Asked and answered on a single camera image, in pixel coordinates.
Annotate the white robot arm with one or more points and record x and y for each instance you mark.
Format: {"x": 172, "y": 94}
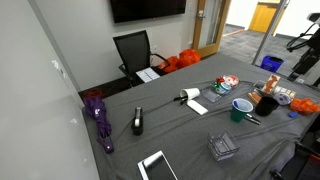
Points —
{"x": 311, "y": 56}

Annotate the black markers in white cup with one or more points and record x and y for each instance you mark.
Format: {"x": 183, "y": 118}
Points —
{"x": 182, "y": 100}

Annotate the white paper cup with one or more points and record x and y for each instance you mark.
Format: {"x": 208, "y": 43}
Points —
{"x": 189, "y": 93}

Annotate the clear plastic tray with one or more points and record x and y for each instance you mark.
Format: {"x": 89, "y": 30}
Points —
{"x": 211, "y": 95}

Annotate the green plastic cup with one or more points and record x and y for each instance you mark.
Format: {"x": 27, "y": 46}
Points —
{"x": 245, "y": 107}

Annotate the black marker beside cup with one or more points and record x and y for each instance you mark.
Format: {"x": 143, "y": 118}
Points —
{"x": 252, "y": 119}

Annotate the papers on chair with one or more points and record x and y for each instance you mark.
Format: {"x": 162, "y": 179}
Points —
{"x": 147, "y": 75}

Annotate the white rectangular eraser block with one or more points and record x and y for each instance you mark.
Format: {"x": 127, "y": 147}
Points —
{"x": 197, "y": 107}

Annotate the black white stapler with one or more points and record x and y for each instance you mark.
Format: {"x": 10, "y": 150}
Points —
{"x": 137, "y": 124}

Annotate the orange plastic bag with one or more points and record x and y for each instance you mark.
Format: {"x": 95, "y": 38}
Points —
{"x": 184, "y": 59}

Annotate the black office chair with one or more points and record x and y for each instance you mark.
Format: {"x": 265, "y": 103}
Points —
{"x": 135, "y": 53}

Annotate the red green gift bow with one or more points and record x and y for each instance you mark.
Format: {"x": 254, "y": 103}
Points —
{"x": 218, "y": 81}

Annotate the purple folded umbrella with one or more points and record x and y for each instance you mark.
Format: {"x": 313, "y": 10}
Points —
{"x": 96, "y": 109}

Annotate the clear plastic box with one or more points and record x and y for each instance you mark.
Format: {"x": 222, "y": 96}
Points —
{"x": 222, "y": 145}

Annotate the wooden door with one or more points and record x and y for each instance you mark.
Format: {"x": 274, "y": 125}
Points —
{"x": 210, "y": 21}

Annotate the black mug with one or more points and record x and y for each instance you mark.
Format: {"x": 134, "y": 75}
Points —
{"x": 266, "y": 106}

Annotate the orange white card box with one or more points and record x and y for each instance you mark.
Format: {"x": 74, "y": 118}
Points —
{"x": 270, "y": 83}

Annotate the blue recycling bin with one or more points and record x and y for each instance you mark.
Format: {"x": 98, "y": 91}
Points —
{"x": 271, "y": 63}

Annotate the grey purple round gadget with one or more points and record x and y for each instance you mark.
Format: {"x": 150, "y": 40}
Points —
{"x": 282, "y": 98}

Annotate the small blue block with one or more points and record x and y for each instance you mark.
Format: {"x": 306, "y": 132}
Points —
{"x": 293, "y": 114}

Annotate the orange crumpled cloth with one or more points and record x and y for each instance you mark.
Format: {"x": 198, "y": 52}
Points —
{"x": 304, "y": 106}

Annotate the tablet with white frame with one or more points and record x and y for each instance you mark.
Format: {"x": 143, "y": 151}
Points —
{"x": 156, "y": 167}

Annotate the wall mounted black television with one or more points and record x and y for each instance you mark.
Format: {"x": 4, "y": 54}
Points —
{"x": 131, "y": 10}

